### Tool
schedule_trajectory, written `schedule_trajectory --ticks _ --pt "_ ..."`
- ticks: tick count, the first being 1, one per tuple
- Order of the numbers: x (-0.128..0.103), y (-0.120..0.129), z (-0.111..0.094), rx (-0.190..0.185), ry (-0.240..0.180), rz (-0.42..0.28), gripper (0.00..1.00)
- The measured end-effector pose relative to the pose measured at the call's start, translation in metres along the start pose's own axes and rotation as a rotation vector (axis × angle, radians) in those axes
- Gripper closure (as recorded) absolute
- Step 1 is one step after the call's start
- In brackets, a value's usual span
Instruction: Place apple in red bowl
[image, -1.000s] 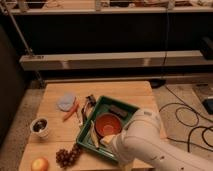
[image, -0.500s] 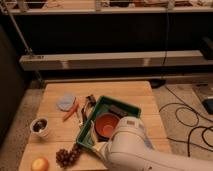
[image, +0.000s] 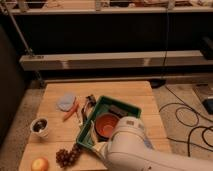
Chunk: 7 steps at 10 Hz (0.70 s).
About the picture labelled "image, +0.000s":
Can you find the yellow red apple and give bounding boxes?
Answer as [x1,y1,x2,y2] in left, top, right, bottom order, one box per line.
[31,158,49,171]

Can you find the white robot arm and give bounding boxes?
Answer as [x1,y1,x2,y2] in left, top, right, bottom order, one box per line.
[93,117,213,171]

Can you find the red bowl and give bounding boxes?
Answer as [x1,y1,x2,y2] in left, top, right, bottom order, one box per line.
[95,113,119,139]

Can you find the dark rectangular block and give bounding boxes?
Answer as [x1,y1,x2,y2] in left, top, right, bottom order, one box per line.
[109,105,128,118]

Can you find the orange carrot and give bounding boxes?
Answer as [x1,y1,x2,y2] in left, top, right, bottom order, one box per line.
[63,102,79,122]

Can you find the green plastic tray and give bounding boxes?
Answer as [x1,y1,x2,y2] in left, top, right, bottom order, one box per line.
[76,96,141,150]

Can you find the grey metal shelf rack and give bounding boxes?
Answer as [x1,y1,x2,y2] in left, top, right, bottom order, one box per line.
[0,0,213,77]

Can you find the white cup with dark contents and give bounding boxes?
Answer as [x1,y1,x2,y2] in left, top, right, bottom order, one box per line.
[30,118,49,138]

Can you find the bunch of dark grapes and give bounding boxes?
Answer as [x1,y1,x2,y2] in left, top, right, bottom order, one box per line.
[56,144,81,168]

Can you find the dark device on floor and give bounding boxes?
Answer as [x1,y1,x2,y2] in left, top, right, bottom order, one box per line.
[194,83,213,115]

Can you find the black floor cables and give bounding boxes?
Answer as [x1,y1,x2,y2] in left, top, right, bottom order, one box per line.
[158,84,213,158]

